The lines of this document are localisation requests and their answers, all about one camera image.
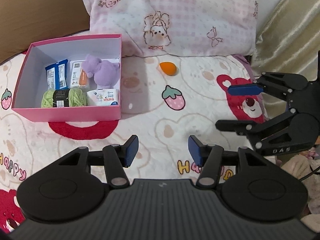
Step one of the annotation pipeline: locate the white tissue pack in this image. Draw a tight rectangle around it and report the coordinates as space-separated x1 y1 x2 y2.
87 89 119 106

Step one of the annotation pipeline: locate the orange makeup sponge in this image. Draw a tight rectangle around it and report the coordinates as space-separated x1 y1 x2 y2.
159 62 177 76

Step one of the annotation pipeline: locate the green yarn ball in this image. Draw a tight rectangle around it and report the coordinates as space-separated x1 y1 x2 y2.
41 88 87 108

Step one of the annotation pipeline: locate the purple plush toy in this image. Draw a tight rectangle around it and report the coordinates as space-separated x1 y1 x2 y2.
81 55 120 89

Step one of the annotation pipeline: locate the clear dental floss box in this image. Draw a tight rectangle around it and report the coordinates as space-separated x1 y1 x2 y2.
67 61 89 89

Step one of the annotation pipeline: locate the blue snack packet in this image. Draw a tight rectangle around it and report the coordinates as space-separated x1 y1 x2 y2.
45 59 68 90

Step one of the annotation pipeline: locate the gold satin curtain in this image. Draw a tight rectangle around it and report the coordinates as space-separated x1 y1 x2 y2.
251 0 320 111

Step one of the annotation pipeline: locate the pink cardboard box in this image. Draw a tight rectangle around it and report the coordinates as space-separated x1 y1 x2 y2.
11 34 121 122

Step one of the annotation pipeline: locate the pink checked pillow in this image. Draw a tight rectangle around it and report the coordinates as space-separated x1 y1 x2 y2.
83 0 258 57

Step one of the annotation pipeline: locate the brown cloud pillow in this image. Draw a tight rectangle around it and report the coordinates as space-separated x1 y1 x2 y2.
1 0 89 62

